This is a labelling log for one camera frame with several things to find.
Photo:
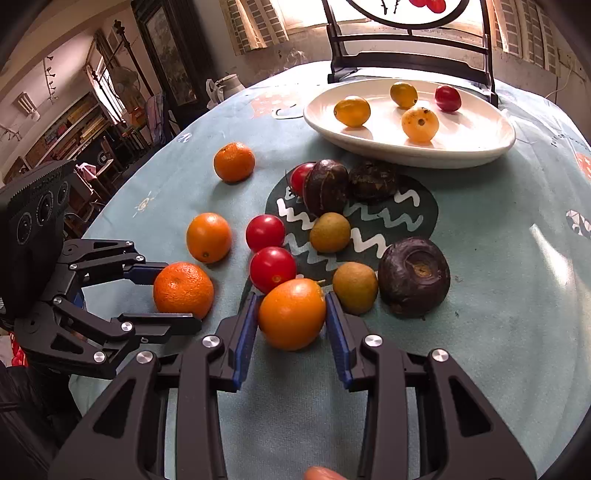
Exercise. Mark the light blue printed tablecloth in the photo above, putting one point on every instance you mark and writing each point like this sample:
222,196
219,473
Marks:
489,277

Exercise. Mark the yellow loquat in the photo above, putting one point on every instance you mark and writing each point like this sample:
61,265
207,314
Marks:
419,123

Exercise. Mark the red cherry tomato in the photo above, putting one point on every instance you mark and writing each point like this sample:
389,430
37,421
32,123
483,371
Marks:
272,269
265,232
448,98
299,179

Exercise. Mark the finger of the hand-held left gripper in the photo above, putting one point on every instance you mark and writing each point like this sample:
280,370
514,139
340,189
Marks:
138,273
157,323

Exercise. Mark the yellow cherry tomato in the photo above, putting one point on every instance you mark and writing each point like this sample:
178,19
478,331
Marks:
352,110
403,94

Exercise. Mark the person's right hand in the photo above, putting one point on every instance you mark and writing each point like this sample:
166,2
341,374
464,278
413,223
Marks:
324,474

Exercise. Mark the white kettle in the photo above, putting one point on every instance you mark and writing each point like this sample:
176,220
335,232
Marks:
228,87

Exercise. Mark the smooth orange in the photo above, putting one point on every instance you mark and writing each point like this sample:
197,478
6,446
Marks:
208,237
292,314

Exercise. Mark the white oval plate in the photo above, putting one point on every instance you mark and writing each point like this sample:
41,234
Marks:
475,138

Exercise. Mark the wooden bookshelf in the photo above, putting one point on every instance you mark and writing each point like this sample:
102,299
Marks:
69,131

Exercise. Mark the dark wooden cabinet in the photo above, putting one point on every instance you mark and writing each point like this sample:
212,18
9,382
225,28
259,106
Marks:
171,60

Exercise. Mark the small olive brown fruit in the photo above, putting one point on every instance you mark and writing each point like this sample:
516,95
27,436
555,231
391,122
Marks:
355,287
330,232

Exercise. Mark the bumpy mandarin orange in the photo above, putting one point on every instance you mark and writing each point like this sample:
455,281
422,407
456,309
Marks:
183,290
234,161

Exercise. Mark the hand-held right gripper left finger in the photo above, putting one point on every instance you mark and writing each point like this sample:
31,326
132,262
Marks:
244,344

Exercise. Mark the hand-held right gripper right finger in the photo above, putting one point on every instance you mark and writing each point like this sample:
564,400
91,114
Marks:
339,344

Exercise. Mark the standing fan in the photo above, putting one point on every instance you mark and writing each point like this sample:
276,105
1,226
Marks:
124,81

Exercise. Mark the dark wooden chair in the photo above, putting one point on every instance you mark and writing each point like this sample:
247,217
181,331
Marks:
406,60

